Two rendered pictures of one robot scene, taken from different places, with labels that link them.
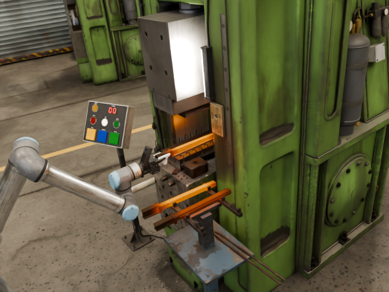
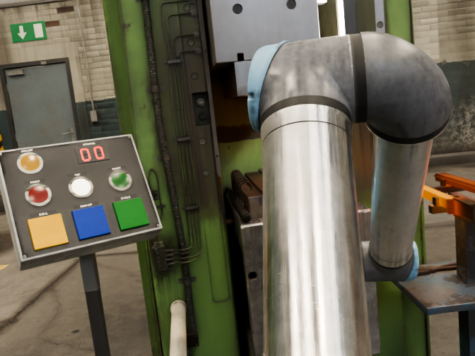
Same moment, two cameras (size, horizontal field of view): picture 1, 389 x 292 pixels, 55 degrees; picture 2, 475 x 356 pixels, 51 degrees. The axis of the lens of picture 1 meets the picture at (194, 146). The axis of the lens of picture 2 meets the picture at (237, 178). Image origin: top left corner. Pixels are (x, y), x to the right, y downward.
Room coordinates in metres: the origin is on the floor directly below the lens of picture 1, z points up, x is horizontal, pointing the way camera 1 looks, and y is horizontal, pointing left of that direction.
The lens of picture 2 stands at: (1.40, 1.45, 1.26)
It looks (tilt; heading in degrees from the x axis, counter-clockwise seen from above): 9 degrees down; 299
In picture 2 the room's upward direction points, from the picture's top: 6 degrees counter-clockwise
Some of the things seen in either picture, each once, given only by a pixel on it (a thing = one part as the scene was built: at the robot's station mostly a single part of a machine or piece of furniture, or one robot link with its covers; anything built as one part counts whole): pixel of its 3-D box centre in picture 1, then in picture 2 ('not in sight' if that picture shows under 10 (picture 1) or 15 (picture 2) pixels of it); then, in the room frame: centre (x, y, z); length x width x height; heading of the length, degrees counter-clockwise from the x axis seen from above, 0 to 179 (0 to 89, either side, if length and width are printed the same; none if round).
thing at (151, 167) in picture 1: (147, 166); not in sight; (1.85, 0.28, 0.99); 0.12 x 0.08 x 0.09; 125
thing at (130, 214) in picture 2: (114, 138); (131, 214); (2.22, 0.52, 1.01); 0.07 x 0.05 x 0.07; 59
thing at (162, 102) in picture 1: (192, 92); (259, 79); (2.09, -0.02, 1.32); 0.42 x 0.20 x 0.10; 124
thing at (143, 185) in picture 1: (138, 188); (178, 340); (2.20, 0.42, 0.62); 0.44 x 0.05 x 0.05; 124
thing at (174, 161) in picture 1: (197, 146); (269, 188); (2.09, -0.02, 0.96); 0.42 x 0.20 x 0.09; 124
